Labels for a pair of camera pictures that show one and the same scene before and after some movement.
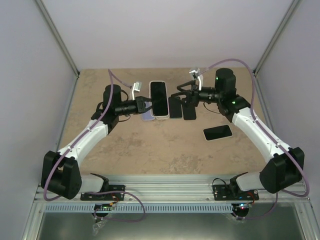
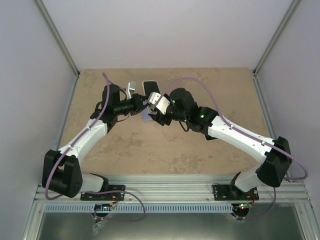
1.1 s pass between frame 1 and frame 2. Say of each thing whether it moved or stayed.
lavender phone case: stayed
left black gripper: stayed
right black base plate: stayed
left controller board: stayed
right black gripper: moved
